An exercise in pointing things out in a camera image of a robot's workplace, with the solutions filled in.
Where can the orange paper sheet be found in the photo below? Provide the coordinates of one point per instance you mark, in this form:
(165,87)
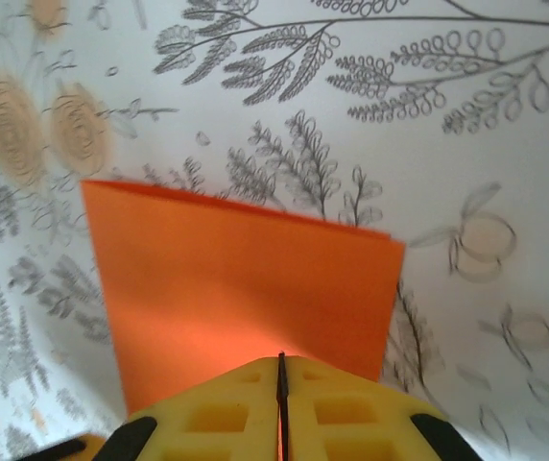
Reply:
(236,269)

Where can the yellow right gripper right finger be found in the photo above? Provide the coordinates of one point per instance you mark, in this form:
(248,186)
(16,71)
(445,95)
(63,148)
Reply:
(351,422)

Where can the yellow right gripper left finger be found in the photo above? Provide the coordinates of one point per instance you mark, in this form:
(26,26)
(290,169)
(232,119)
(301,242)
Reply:
(217,422)

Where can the floral patterned table mat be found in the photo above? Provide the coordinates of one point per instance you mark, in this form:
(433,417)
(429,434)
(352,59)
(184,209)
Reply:
(351,144)

